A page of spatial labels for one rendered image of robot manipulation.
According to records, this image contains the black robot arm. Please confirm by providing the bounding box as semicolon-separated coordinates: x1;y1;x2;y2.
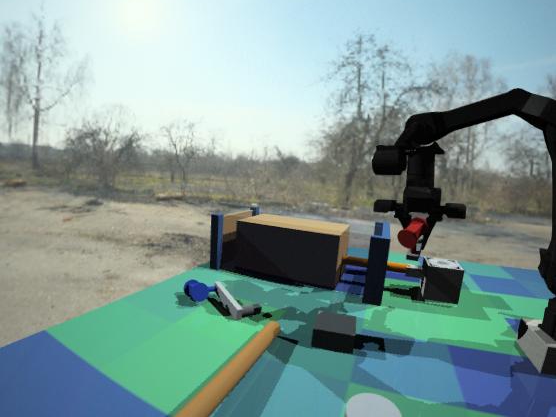
372;88;556;341

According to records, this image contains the grey cylinder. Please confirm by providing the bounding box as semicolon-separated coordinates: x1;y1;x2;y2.
344;393;402;417

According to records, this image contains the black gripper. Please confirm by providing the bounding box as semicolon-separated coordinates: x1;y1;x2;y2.
373;174;466;250

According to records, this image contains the mallet with wooden handle and black head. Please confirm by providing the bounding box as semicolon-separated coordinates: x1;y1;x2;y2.
173;321;281;417

